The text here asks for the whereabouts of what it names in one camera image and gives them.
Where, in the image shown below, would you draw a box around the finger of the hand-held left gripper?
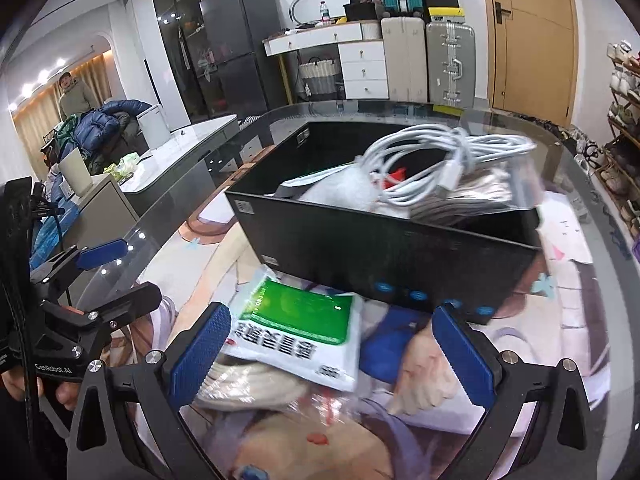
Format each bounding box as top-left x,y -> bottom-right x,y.
42,282 -> 163,332
29,240 -> 129,292

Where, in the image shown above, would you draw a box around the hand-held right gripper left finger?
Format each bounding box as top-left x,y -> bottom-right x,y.
65,301 -> 233,480

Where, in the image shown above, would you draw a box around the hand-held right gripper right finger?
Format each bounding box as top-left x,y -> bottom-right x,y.
431,304 -> 601,480

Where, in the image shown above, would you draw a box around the white plush keychain blue base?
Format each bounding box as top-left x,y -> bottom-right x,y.
360,307 -> 458,416

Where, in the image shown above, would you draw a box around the bagged cream rope coil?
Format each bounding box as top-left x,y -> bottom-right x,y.
192,355 -> 321,413

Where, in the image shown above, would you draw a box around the white packet green label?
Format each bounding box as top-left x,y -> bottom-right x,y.
220,267 -> 363,393

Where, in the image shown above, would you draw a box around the black storage box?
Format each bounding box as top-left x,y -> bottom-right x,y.
224,120 -> 543,326

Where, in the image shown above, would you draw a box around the bagged grey braided cord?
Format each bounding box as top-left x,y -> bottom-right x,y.
410,160 -> 543,226

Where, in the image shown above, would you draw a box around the white charging cable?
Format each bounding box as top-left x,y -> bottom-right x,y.
357,127 -> 538,206

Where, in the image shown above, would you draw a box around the white foam wrap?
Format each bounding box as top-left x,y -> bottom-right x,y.
300,165 -> 396,213

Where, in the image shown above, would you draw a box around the person's left hand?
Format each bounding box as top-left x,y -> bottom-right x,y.
0,367 -> 82,413

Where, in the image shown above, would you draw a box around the blue plastic bag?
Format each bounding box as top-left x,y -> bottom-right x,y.
29,204 -> 77,272

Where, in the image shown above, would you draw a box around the green white plastic bag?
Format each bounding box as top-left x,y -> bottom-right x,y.
102,152 -> 144,181

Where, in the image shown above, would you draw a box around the green jacket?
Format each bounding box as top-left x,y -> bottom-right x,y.
51,115 -> 84,157

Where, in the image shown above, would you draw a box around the blue down jacket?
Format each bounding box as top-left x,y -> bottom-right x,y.
75,100 -> 152,162

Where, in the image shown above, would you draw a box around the printed desk mat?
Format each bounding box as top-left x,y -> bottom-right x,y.
130,180 -> 611,480

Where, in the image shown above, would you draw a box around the grey low cabinet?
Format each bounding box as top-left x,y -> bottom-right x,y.
57,114 -> 241,266

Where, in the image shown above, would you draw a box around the white appliance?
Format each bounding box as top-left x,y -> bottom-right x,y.
136,104 -> 171,150

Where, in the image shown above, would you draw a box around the dark glass cabinet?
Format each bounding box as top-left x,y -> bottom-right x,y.
150,0 -> 211,124

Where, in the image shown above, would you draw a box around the patterned slippers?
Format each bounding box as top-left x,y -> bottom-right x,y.
570,127 -> 609,172

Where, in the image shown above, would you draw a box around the dark grey refrigerator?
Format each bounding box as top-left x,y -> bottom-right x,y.
199,0 -> 291,119

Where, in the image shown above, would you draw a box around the wooden shoe rack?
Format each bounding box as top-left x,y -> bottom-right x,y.
600,42 -> 640,242

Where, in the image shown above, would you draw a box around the wicker basket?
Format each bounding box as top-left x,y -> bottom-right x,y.
297,57 -> 346,97

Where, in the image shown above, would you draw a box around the silver suitcase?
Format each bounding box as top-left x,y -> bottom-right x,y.
425,21 -> 477,109

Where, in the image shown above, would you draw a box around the shoe rack with shoes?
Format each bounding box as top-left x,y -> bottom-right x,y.
600,40 -> 640,238

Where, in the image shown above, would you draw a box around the white dresser desk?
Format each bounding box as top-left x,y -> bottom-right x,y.
262,21 -> 390,102

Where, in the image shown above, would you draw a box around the beige suitcase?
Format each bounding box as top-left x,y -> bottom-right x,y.
381,16 -> 430,104

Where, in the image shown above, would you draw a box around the wooden door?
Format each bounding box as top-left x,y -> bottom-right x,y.
480,0 -> 581,117

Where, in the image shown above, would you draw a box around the black square box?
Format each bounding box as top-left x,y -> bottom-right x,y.
343,3 -> 379,22

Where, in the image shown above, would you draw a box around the oval mirror frame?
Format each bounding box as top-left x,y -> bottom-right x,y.
289,0 -> 351,29

